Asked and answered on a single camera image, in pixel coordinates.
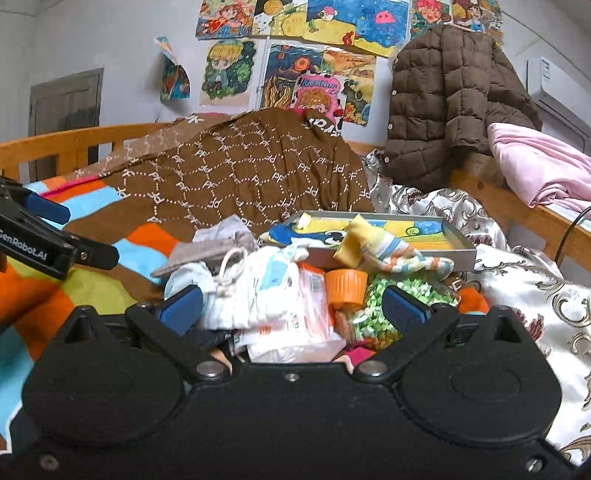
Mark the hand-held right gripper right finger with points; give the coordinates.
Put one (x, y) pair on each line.
(406, 310)

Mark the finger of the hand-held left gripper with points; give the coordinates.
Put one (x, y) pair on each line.
(94, 256)
(46, 208)

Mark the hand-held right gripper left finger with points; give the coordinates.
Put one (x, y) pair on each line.
(179, 308)

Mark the yellow striped sock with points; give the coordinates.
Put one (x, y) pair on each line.
(369, 251)

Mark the grey tray with drawn lining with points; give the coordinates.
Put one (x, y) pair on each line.
(455, 242)

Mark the green and white candy bag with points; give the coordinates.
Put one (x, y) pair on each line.
(378, 304)

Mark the colourful striped blanket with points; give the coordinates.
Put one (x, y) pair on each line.
(55, 295)

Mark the orange bottle cap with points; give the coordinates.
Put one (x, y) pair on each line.
(346, 284)

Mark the pale grey cloth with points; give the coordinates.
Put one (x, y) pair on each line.
(221, 230)

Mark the white plastic bag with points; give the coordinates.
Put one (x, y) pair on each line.
(272, 300)

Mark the grey door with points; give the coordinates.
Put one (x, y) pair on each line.
(64, 104)

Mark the white floral satin quilt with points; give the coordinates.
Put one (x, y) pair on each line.
(531, 295)

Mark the blue cartoon print cloth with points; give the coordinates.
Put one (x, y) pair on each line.
(295, 236)

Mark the brown patterned blanket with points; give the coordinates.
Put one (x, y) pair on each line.
(240, 166)

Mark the pink cloth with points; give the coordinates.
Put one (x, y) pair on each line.
(540, 161)

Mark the brown puffer jacket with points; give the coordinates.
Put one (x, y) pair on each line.
(443, 101)

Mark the white air conditioner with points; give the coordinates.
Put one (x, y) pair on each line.
(563, 97)

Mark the cluster of drawn wall posters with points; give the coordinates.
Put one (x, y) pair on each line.
(318, 69)

